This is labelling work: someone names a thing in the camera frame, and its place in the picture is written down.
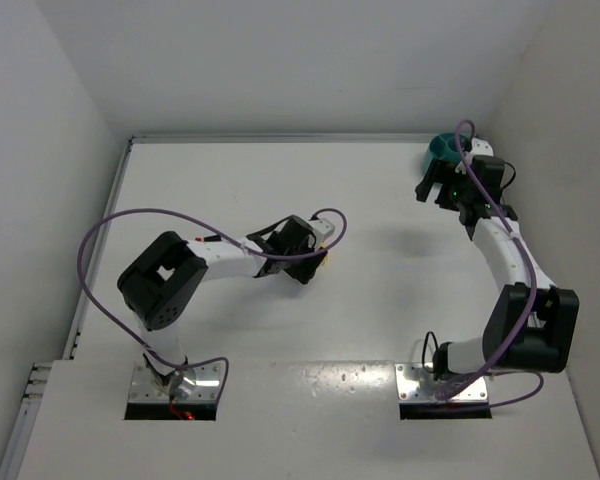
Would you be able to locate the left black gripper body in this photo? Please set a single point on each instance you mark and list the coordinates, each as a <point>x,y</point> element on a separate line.
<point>309,263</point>

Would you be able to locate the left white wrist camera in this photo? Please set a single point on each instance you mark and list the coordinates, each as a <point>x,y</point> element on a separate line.
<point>322,229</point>

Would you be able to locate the metal base plate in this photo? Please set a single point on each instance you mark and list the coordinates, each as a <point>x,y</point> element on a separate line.
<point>197,386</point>
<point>416,386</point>

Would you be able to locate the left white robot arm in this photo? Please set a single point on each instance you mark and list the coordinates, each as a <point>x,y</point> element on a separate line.
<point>160,283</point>

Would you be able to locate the yellow lego assembly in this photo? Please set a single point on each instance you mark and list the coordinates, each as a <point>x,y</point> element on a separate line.
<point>325,250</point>

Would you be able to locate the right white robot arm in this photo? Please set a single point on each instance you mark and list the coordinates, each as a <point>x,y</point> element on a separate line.
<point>532,324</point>

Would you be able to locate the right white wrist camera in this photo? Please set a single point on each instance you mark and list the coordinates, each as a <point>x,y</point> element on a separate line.
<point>481,147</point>

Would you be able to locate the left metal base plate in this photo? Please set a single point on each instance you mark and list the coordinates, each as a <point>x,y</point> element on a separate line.
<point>197,386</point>

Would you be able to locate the teal divided round container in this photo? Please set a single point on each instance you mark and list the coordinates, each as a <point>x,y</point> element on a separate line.
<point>441,147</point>

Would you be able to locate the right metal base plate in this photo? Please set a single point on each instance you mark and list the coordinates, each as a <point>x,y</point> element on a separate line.
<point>416,386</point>

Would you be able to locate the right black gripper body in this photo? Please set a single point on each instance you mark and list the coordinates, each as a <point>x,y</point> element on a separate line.
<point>440,176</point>

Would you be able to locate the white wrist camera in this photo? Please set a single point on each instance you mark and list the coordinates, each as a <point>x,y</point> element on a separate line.
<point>481,147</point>
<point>322,229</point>

